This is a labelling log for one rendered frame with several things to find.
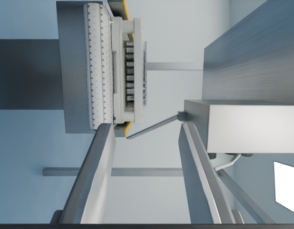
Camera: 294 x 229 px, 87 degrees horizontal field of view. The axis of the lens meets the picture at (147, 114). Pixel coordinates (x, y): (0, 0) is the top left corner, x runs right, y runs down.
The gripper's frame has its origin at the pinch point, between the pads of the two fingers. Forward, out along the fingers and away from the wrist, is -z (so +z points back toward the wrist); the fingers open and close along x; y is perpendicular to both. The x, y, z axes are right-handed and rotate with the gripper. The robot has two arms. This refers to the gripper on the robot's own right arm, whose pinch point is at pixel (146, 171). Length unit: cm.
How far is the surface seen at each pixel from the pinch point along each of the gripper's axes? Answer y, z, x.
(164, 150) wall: 275, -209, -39
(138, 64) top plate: 6.5, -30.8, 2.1
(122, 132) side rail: 17.2, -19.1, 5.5
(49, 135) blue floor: 107, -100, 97
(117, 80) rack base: 9.5, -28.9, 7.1
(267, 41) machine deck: 4, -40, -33
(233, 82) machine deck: 21, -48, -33
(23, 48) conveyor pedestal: 6, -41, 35
